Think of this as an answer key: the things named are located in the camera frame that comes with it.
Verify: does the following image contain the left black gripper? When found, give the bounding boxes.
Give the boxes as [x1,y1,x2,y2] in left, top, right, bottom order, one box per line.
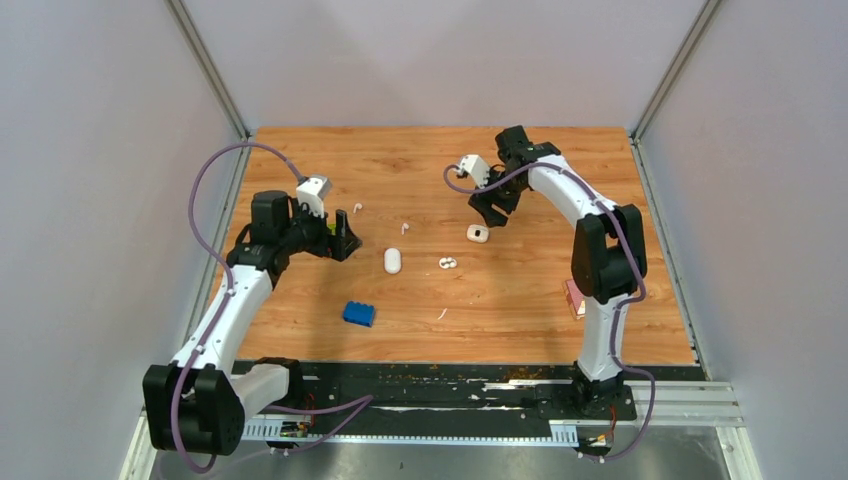
[280,198,362,262]

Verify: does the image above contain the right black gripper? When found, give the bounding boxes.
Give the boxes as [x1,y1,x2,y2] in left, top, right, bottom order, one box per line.
[468,166,525,228]

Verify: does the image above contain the white earbud charging case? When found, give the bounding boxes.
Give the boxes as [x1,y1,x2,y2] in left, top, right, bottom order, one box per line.
[466,224,490,244]

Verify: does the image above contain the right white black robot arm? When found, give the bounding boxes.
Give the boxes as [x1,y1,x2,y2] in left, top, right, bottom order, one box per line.
[456,126,647,418]

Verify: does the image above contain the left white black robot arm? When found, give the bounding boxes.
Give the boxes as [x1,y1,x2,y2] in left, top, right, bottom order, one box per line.
[142,190,362,456]

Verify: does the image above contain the white oval pill case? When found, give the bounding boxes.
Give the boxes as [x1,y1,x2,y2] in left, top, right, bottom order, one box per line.
[383,247,402,275]

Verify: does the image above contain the white eartips cluster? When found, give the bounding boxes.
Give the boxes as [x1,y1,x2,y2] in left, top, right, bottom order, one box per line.
[438,257,458,269]

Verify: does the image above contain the blue toy brick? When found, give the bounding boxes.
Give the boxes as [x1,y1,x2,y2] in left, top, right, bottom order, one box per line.
[342,301,376,328]

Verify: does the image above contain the red card box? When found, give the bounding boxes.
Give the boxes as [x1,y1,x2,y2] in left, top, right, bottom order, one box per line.
[564,279,586,320]

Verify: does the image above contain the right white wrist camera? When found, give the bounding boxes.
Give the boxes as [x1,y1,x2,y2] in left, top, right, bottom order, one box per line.
[457,154,491,189]

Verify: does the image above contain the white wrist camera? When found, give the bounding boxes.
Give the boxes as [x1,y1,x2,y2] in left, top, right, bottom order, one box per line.
[296,175,332,218]
[457,154,491,189]

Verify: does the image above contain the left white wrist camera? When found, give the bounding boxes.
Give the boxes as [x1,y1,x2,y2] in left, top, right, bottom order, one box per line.
[296,175,332,218]

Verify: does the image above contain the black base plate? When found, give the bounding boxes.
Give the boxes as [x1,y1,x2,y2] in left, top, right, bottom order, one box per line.
[228,360,707,440]

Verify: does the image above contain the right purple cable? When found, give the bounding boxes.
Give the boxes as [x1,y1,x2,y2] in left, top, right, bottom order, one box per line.
[442,162,657,463]

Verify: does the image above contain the aluminium rail frame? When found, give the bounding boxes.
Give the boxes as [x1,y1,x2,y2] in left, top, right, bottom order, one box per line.
[119,380,763,480]

